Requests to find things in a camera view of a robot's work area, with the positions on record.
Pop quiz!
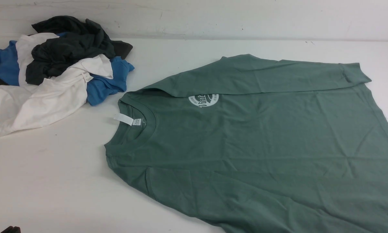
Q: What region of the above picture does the dark grey t-shirt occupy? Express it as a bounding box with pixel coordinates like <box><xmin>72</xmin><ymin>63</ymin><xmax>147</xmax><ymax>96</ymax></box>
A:
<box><xmin>26</xmin><ymin>15</ymin><xmax>133</xmax><ymax>85</ymax></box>

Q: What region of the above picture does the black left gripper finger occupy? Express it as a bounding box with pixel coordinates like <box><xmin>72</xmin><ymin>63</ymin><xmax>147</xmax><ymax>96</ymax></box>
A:
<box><xmin>1</xmin><ymin>226</ymin><xmax>21</xmax><ymax>233</ymax></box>

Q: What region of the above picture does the blue t-shirt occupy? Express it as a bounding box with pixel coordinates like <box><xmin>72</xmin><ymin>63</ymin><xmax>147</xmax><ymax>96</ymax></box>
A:
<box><xmin>0</xmin><ymin>33</ymin><xmax>134</xmax><ymax>106</ymax></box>

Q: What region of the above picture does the white t-shirt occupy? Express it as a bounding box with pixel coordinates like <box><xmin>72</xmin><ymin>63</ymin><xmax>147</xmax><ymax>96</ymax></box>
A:
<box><xmin>0</xmin><ymin>33</ymin><xmax>114</xmax><ymax>138</ymax></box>

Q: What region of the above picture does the green long-sleeve top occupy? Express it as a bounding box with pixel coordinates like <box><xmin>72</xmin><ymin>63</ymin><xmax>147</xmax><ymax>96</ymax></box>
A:
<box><xmin>105</xmin><ymin>54</ymin><xmax>388</xmax><ymax>233</ymax></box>

